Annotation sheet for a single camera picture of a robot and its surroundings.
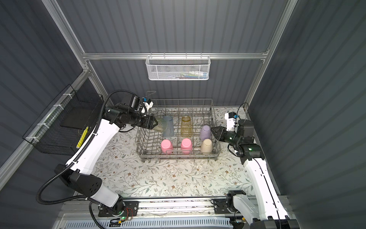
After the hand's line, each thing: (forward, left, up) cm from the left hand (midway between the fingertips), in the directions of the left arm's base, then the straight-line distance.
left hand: (153, 122), depth 74 cm
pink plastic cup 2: (-5, -17, -16) cm, 24 cm away
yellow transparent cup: (+11, -17, -18) cm, 27 cm away
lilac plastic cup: (+5, -30, -17) cm, 35 cm away
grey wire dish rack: (+28, -29, -22) cm, 46 cm away
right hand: (-4, -32, -1) cm, 33 cm away
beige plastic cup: (-5, -29, -15) cm, 33 cm away
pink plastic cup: (-6, -6, -16) cm, 18 cm away
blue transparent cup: (+9, -5, -15) cm, 18 cm away
